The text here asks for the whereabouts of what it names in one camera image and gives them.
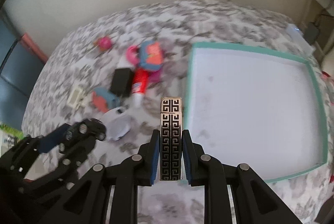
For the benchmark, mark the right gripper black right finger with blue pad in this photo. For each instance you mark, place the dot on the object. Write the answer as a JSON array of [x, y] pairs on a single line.
[[232, 194]]

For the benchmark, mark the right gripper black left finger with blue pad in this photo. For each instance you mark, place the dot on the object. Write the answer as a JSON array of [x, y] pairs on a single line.
[[108, 194]]

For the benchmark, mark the white rectangular plastic holder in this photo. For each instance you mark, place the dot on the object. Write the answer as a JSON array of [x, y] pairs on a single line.
[[76, 97]]

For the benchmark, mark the small blue orange toy knife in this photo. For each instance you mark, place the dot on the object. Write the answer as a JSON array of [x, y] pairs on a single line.
[[103, 100]]

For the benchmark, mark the black power adapter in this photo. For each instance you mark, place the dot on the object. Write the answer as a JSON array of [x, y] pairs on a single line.
[[122, 81]]

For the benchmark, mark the gold black patterned lighter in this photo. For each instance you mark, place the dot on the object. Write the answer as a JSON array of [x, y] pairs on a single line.
[[171, 138]]

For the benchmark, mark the red white glue tube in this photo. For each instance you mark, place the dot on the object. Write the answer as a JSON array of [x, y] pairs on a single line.
[[139, 86]]

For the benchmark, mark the blue orange carrot knife toy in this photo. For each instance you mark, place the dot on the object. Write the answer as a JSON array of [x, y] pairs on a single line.
[[150, 56]]

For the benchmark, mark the black toy car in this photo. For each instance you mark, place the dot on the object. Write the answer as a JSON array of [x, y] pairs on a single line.
[[91, 126]]

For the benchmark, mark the teal white shallow box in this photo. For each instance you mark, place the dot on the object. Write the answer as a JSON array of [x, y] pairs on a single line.
[[258, 106]]

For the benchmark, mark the pink round toy figure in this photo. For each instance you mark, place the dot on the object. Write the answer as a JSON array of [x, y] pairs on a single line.
[[104, 43]]

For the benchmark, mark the pink smart watch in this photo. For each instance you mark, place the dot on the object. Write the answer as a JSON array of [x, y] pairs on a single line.
[[132, 55]]

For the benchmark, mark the white power strip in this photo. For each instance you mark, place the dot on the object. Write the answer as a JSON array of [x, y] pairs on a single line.
[[297, 37]]

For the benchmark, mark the black plugged charger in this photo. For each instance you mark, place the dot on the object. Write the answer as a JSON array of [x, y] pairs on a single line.
[[311, 33]]

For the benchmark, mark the floral grey white blanket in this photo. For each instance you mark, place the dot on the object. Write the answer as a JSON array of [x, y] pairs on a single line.
[[76, 61]]

